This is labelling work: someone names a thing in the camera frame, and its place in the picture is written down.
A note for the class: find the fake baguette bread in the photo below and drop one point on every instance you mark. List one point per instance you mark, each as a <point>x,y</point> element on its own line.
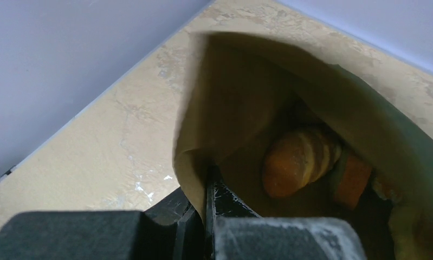
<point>297,159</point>

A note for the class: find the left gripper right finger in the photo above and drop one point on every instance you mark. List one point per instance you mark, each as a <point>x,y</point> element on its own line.
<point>234,231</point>

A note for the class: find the orange fake bread slice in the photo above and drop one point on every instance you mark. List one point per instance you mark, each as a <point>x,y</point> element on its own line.
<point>350,179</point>

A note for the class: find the green paper bag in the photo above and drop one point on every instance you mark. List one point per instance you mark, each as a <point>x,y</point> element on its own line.
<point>245,91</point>

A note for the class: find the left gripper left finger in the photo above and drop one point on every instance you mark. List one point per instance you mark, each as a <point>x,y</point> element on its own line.
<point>171,229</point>

